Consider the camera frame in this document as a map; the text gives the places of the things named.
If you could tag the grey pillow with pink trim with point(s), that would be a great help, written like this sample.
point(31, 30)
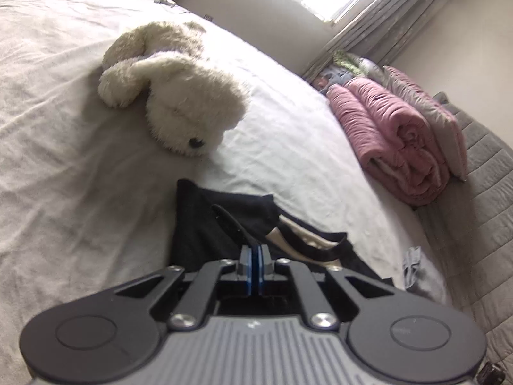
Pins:
point(437, 120)

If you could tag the black garment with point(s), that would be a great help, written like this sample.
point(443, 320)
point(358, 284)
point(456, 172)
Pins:
point(200, 228)

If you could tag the beige printed fleece garment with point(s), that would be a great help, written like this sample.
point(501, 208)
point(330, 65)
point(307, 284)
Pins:
point(296, 236)

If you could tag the folded grey garment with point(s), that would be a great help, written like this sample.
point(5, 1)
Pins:
point(425, 276)

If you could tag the white plush toy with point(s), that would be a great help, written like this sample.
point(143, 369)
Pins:
point(180, 88)

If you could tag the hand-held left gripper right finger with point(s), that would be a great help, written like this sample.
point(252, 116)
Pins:
point(263, 266)

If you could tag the folded pink quilt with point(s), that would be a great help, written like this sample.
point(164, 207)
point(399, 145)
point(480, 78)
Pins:
point(384, 136)

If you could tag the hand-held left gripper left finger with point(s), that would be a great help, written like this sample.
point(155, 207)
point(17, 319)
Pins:
point(247, 266)

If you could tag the pile of floral clothes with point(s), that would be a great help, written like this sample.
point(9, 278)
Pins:
point(348, 68)

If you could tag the grey quilted headboard cover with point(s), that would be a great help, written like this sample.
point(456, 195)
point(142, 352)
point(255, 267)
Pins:
point(481, 208)

